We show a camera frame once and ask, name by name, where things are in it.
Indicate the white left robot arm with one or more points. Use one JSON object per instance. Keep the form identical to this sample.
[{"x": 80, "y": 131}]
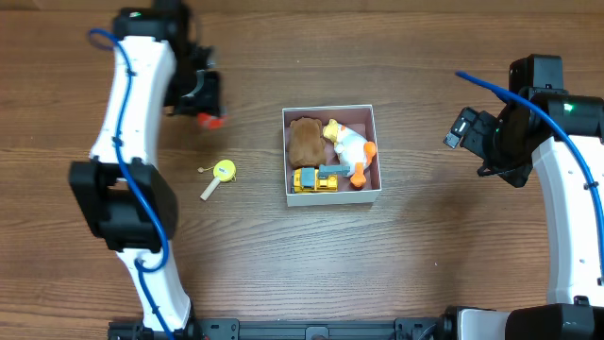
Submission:
[{"x": 124, "y": 198}]

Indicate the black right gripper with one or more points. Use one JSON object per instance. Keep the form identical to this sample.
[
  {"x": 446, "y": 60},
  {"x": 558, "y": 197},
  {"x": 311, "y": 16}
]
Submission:
[{"x": 484, "y": 137}]

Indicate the white plush duck toy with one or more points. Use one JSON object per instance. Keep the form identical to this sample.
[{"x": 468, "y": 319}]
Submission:
[{"x": 352, "y": 149}]

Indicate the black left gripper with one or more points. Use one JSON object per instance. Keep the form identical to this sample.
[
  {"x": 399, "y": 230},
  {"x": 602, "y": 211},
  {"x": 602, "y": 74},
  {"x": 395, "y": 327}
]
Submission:
[{"x": 199, "y": 105}]

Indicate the red grey toy ball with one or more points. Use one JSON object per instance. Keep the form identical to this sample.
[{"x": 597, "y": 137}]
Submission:
[{"x": 208, "y": 121}]

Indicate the yellow wooden rattle drum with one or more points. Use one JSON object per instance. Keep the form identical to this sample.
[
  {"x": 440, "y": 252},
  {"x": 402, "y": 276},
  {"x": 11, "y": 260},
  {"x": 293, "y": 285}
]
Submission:
[{"x": 222, "y": 171}]

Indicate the brown plush bear toy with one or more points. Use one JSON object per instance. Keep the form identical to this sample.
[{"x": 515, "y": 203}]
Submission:
[{"x": 306, "y": 147}]

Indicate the white box pink interior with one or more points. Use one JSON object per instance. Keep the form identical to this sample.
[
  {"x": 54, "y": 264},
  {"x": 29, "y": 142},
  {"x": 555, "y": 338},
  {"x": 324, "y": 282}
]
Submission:
[{"x": 358, "y": 117}]

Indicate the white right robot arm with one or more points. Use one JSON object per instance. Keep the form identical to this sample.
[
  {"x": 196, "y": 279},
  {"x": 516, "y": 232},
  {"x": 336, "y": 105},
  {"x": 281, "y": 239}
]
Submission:
[{"x": 543, "y": 129}]

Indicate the yellow toy excavator truck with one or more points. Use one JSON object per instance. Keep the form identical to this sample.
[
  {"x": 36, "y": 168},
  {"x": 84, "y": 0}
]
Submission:
[{"x": 323, "y": 179}]

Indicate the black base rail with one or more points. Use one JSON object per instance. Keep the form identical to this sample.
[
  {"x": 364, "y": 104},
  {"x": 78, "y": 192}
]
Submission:
[{"x": 398, "y": 329}]

